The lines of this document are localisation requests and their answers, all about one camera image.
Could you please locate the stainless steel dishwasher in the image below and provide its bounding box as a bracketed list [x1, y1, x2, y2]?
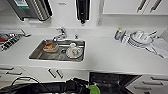
[87, 71, 143, 94]

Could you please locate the white wall cabinet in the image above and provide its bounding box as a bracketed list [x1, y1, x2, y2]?
[101, 0, 168, 16]

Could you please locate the small clear jar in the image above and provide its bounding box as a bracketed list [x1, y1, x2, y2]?
[121, 31, 130, 45]

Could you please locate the small wall label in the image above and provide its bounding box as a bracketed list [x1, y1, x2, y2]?
[57, 2, 67, 6]

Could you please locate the steel paper towel dispenser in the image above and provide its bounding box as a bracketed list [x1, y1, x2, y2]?
[6, 0, 54, 23]

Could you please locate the stainless steel sink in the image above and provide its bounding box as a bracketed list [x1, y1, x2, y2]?
[27, 38, 87, 63]

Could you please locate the white patterned plate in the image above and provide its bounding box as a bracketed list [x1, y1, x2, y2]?
[65, 46, 84, 60]

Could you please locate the chrome faucet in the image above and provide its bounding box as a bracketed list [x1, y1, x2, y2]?
[51, 26, 68, 42]

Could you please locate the blue dish soap bottle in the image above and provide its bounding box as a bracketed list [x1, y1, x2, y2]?
[114, 26, 124, 41]

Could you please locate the grey white dish cloth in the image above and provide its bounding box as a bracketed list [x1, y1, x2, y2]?
[0, 28, 32, 38]

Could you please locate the white sink base cabinet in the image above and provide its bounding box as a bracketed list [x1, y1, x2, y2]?
[19, 66, 90, 84]

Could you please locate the black soap dispenser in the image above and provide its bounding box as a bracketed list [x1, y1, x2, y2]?
[75, 0, 91, 25]

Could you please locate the white drawer unit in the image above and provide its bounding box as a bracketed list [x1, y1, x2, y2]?
[0, 65, 44, 88]
[128, 74, 168, 94]

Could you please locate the white wall outlet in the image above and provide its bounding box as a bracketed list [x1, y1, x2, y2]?
[96, 17, 103, 27]

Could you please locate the stack of white plates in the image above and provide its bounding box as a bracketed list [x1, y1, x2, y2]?
[128, 29, 158, 50]

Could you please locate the white cup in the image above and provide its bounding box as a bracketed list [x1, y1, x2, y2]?
[68, 42, 78, 51]

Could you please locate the white dish towel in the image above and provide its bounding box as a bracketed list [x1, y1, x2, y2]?
[145, 36, 168, 60]

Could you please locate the small chrome sink knob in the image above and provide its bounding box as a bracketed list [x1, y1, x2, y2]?
[73, 32, 80, 40]

